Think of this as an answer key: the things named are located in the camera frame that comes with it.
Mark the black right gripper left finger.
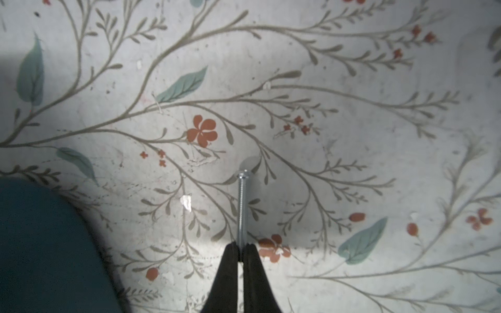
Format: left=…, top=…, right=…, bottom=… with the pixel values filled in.
left=201, top=242, right=240, bottom=313

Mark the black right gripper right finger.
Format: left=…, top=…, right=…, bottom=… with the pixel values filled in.
left=243, top=244, right=282, bottom=313

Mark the silver screw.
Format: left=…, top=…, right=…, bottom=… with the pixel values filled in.
left=236, top=170, right=250, bottom=254

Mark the teal plastic tray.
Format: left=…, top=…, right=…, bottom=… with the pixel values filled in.
left=1, top=178, right=122, bottom=312

